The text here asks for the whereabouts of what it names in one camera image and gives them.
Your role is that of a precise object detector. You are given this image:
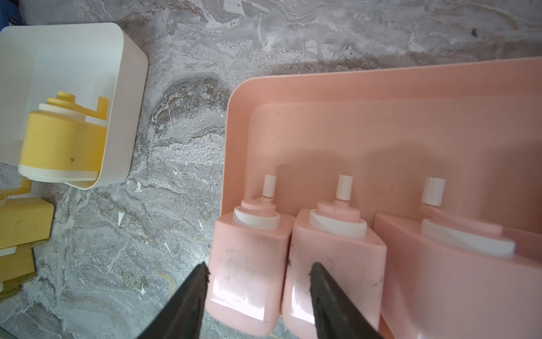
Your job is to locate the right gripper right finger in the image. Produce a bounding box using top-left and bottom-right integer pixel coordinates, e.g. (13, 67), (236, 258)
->
(310, 262), (382, 338)

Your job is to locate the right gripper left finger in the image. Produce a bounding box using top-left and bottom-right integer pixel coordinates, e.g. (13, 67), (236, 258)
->
(138, 262), (210, 339)

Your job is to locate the pink pencil sharpener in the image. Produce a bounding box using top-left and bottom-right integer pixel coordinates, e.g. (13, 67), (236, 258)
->
(373, 177), (541, 338)
(282, 175), (387, 338)
(206, 175), (295, 337)

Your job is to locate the yellow pencil sharpener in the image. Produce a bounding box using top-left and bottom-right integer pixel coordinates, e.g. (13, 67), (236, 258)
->
(18, 91), (110, 183)
(1, 248), (36, 302)
(1, 177), (54, 257)

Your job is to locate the pink storage tray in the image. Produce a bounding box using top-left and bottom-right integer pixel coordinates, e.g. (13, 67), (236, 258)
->
(220, 58), (541, 237)

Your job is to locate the white storage tray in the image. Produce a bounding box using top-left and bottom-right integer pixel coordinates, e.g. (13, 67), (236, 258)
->
(1, 23), (149, 190)

